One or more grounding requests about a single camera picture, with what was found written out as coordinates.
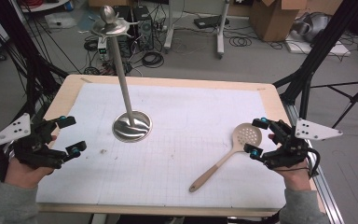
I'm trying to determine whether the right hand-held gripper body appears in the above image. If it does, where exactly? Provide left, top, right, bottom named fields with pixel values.
left=262, top=118, right=344, bottom=171

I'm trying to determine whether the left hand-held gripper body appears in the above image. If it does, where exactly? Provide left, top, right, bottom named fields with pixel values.
left=0, top=112, right=67, bottom=171

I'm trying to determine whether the beige slotted spatula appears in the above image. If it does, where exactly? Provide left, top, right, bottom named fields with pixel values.
left=188, top=122, right=264, bottom=193

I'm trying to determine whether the metal utensil stand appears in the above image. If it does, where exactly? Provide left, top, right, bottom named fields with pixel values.
left=91, top=5, right=153, bottom=144

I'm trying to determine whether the person's left hand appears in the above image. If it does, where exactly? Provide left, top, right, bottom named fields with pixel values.
left=4, top=155, right=57, bottom=190

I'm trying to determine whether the person's right hand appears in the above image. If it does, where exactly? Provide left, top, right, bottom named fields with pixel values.
left=273, top=159, right=312, bottom=191

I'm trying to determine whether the black tripod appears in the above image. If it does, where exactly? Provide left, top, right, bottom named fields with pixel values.
left=310, top=74, right=358, bottom=129

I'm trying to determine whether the white grid mat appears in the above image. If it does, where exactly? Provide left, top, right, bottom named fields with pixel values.
left=35, top=82, right=287, bottom=209

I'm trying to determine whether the small power supply unit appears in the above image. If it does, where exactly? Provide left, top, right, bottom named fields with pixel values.
left=96, top=38, right=111, bottom=62

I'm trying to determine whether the white standing desk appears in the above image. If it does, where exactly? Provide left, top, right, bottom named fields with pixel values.
left=163, top=0, right=231, bottom=60

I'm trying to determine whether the white foam board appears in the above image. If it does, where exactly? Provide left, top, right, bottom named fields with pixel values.
left=284, top=32, right=352, bottom=58

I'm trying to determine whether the large open cardboard box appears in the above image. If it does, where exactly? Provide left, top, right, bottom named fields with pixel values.
left=249, top=0, right=309, bottom=43

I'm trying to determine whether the grey bag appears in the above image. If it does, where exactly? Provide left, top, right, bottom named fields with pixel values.
left=292, top=11, right=333, bottom=43

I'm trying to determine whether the flat black device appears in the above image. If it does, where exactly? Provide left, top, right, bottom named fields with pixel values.
left=193, top=14, right=230, bottom=30

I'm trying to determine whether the black computer tower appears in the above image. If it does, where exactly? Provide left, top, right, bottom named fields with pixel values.
left=131, top=6, right=155, bottom=52

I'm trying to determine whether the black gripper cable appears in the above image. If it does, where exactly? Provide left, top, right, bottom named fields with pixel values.
left=306, top=147, right=322, bottom=179

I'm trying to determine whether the aluminium rail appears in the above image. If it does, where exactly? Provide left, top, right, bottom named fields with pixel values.
left=281, top=102, right=345, bottom=224

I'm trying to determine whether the coiled black cable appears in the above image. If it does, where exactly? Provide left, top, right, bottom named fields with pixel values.
left=228, top=35, right=253, bottom=48
left=141, top=50, right=165, bottom=69

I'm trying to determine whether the black metal frame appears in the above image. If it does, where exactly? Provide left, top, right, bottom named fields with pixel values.
left=0, top=0, right=69, bottom=125
left=272, top=0, right=358, bottom=120

